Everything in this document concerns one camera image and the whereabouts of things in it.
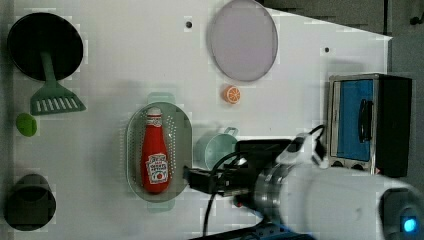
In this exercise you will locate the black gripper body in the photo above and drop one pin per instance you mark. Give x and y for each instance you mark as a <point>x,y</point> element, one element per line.
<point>250,159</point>

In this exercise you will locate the red plush ketchup bottle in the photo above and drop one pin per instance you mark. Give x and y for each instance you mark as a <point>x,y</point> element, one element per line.
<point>154,163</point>

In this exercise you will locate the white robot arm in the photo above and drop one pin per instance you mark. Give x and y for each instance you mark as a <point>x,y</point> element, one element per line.
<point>332,203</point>

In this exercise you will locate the green measuring cup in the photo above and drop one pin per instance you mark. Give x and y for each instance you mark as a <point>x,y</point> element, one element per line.
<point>213,146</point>

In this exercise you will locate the orange slice toy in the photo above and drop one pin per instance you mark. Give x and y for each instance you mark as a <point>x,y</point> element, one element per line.
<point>232,94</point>

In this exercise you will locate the pale purple round plate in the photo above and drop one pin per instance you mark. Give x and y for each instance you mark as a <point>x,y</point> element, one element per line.
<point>243,40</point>

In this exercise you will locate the black toaster oven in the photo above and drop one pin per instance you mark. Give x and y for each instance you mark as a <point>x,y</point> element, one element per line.
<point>368,119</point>

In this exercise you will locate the green slotted spatula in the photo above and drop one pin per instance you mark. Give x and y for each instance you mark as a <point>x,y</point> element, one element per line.
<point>52,97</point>

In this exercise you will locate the dark grey cup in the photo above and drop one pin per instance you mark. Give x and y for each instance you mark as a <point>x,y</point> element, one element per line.
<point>31,204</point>

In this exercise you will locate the green round lime toy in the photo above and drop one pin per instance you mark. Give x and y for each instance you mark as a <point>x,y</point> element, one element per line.
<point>26,124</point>

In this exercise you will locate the black round pan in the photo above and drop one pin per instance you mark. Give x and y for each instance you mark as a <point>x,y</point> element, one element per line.
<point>37,32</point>

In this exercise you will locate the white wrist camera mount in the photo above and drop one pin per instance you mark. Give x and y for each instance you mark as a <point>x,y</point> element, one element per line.
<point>306,148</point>

